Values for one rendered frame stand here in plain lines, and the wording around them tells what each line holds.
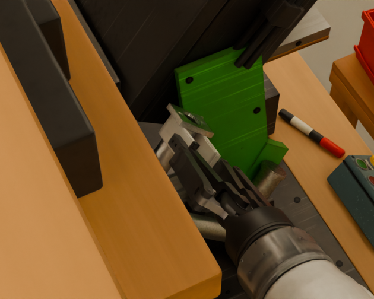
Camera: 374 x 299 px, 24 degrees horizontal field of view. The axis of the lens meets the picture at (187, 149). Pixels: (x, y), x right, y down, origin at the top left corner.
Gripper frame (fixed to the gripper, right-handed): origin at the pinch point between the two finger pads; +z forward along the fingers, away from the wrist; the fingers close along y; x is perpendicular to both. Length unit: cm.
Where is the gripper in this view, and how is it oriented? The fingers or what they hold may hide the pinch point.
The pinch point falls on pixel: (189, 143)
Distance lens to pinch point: 104.6
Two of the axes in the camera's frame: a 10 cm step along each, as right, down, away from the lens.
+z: -4.2, -5.8, 7.0
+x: -5.7, 7.7, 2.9
